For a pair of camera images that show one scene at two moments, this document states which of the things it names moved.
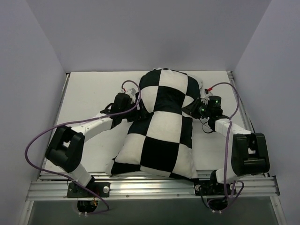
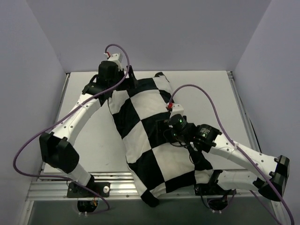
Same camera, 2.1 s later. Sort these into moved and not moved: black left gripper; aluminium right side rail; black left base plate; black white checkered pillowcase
Moved: black white checkered pillowcase; black left gripper
Not moved: black left base plate; aluminium right side rail
